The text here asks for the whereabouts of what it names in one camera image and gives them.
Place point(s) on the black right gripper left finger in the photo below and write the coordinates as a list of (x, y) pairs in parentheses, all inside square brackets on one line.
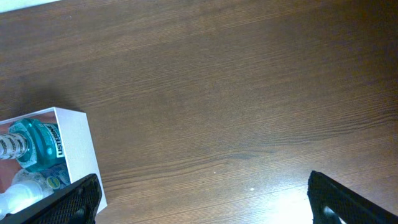
[(76, 203)]

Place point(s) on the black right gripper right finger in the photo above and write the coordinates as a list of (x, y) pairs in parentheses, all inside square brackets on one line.
[(332, 202)]

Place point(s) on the clear soap pump bottle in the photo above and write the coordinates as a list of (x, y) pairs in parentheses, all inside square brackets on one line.
[(28, 188)]

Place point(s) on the green mouthwash bottle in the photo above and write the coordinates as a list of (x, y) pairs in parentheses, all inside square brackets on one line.
[(35, 145)]

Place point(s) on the pink open box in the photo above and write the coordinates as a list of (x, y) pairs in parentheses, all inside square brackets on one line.
[(76, 140)]

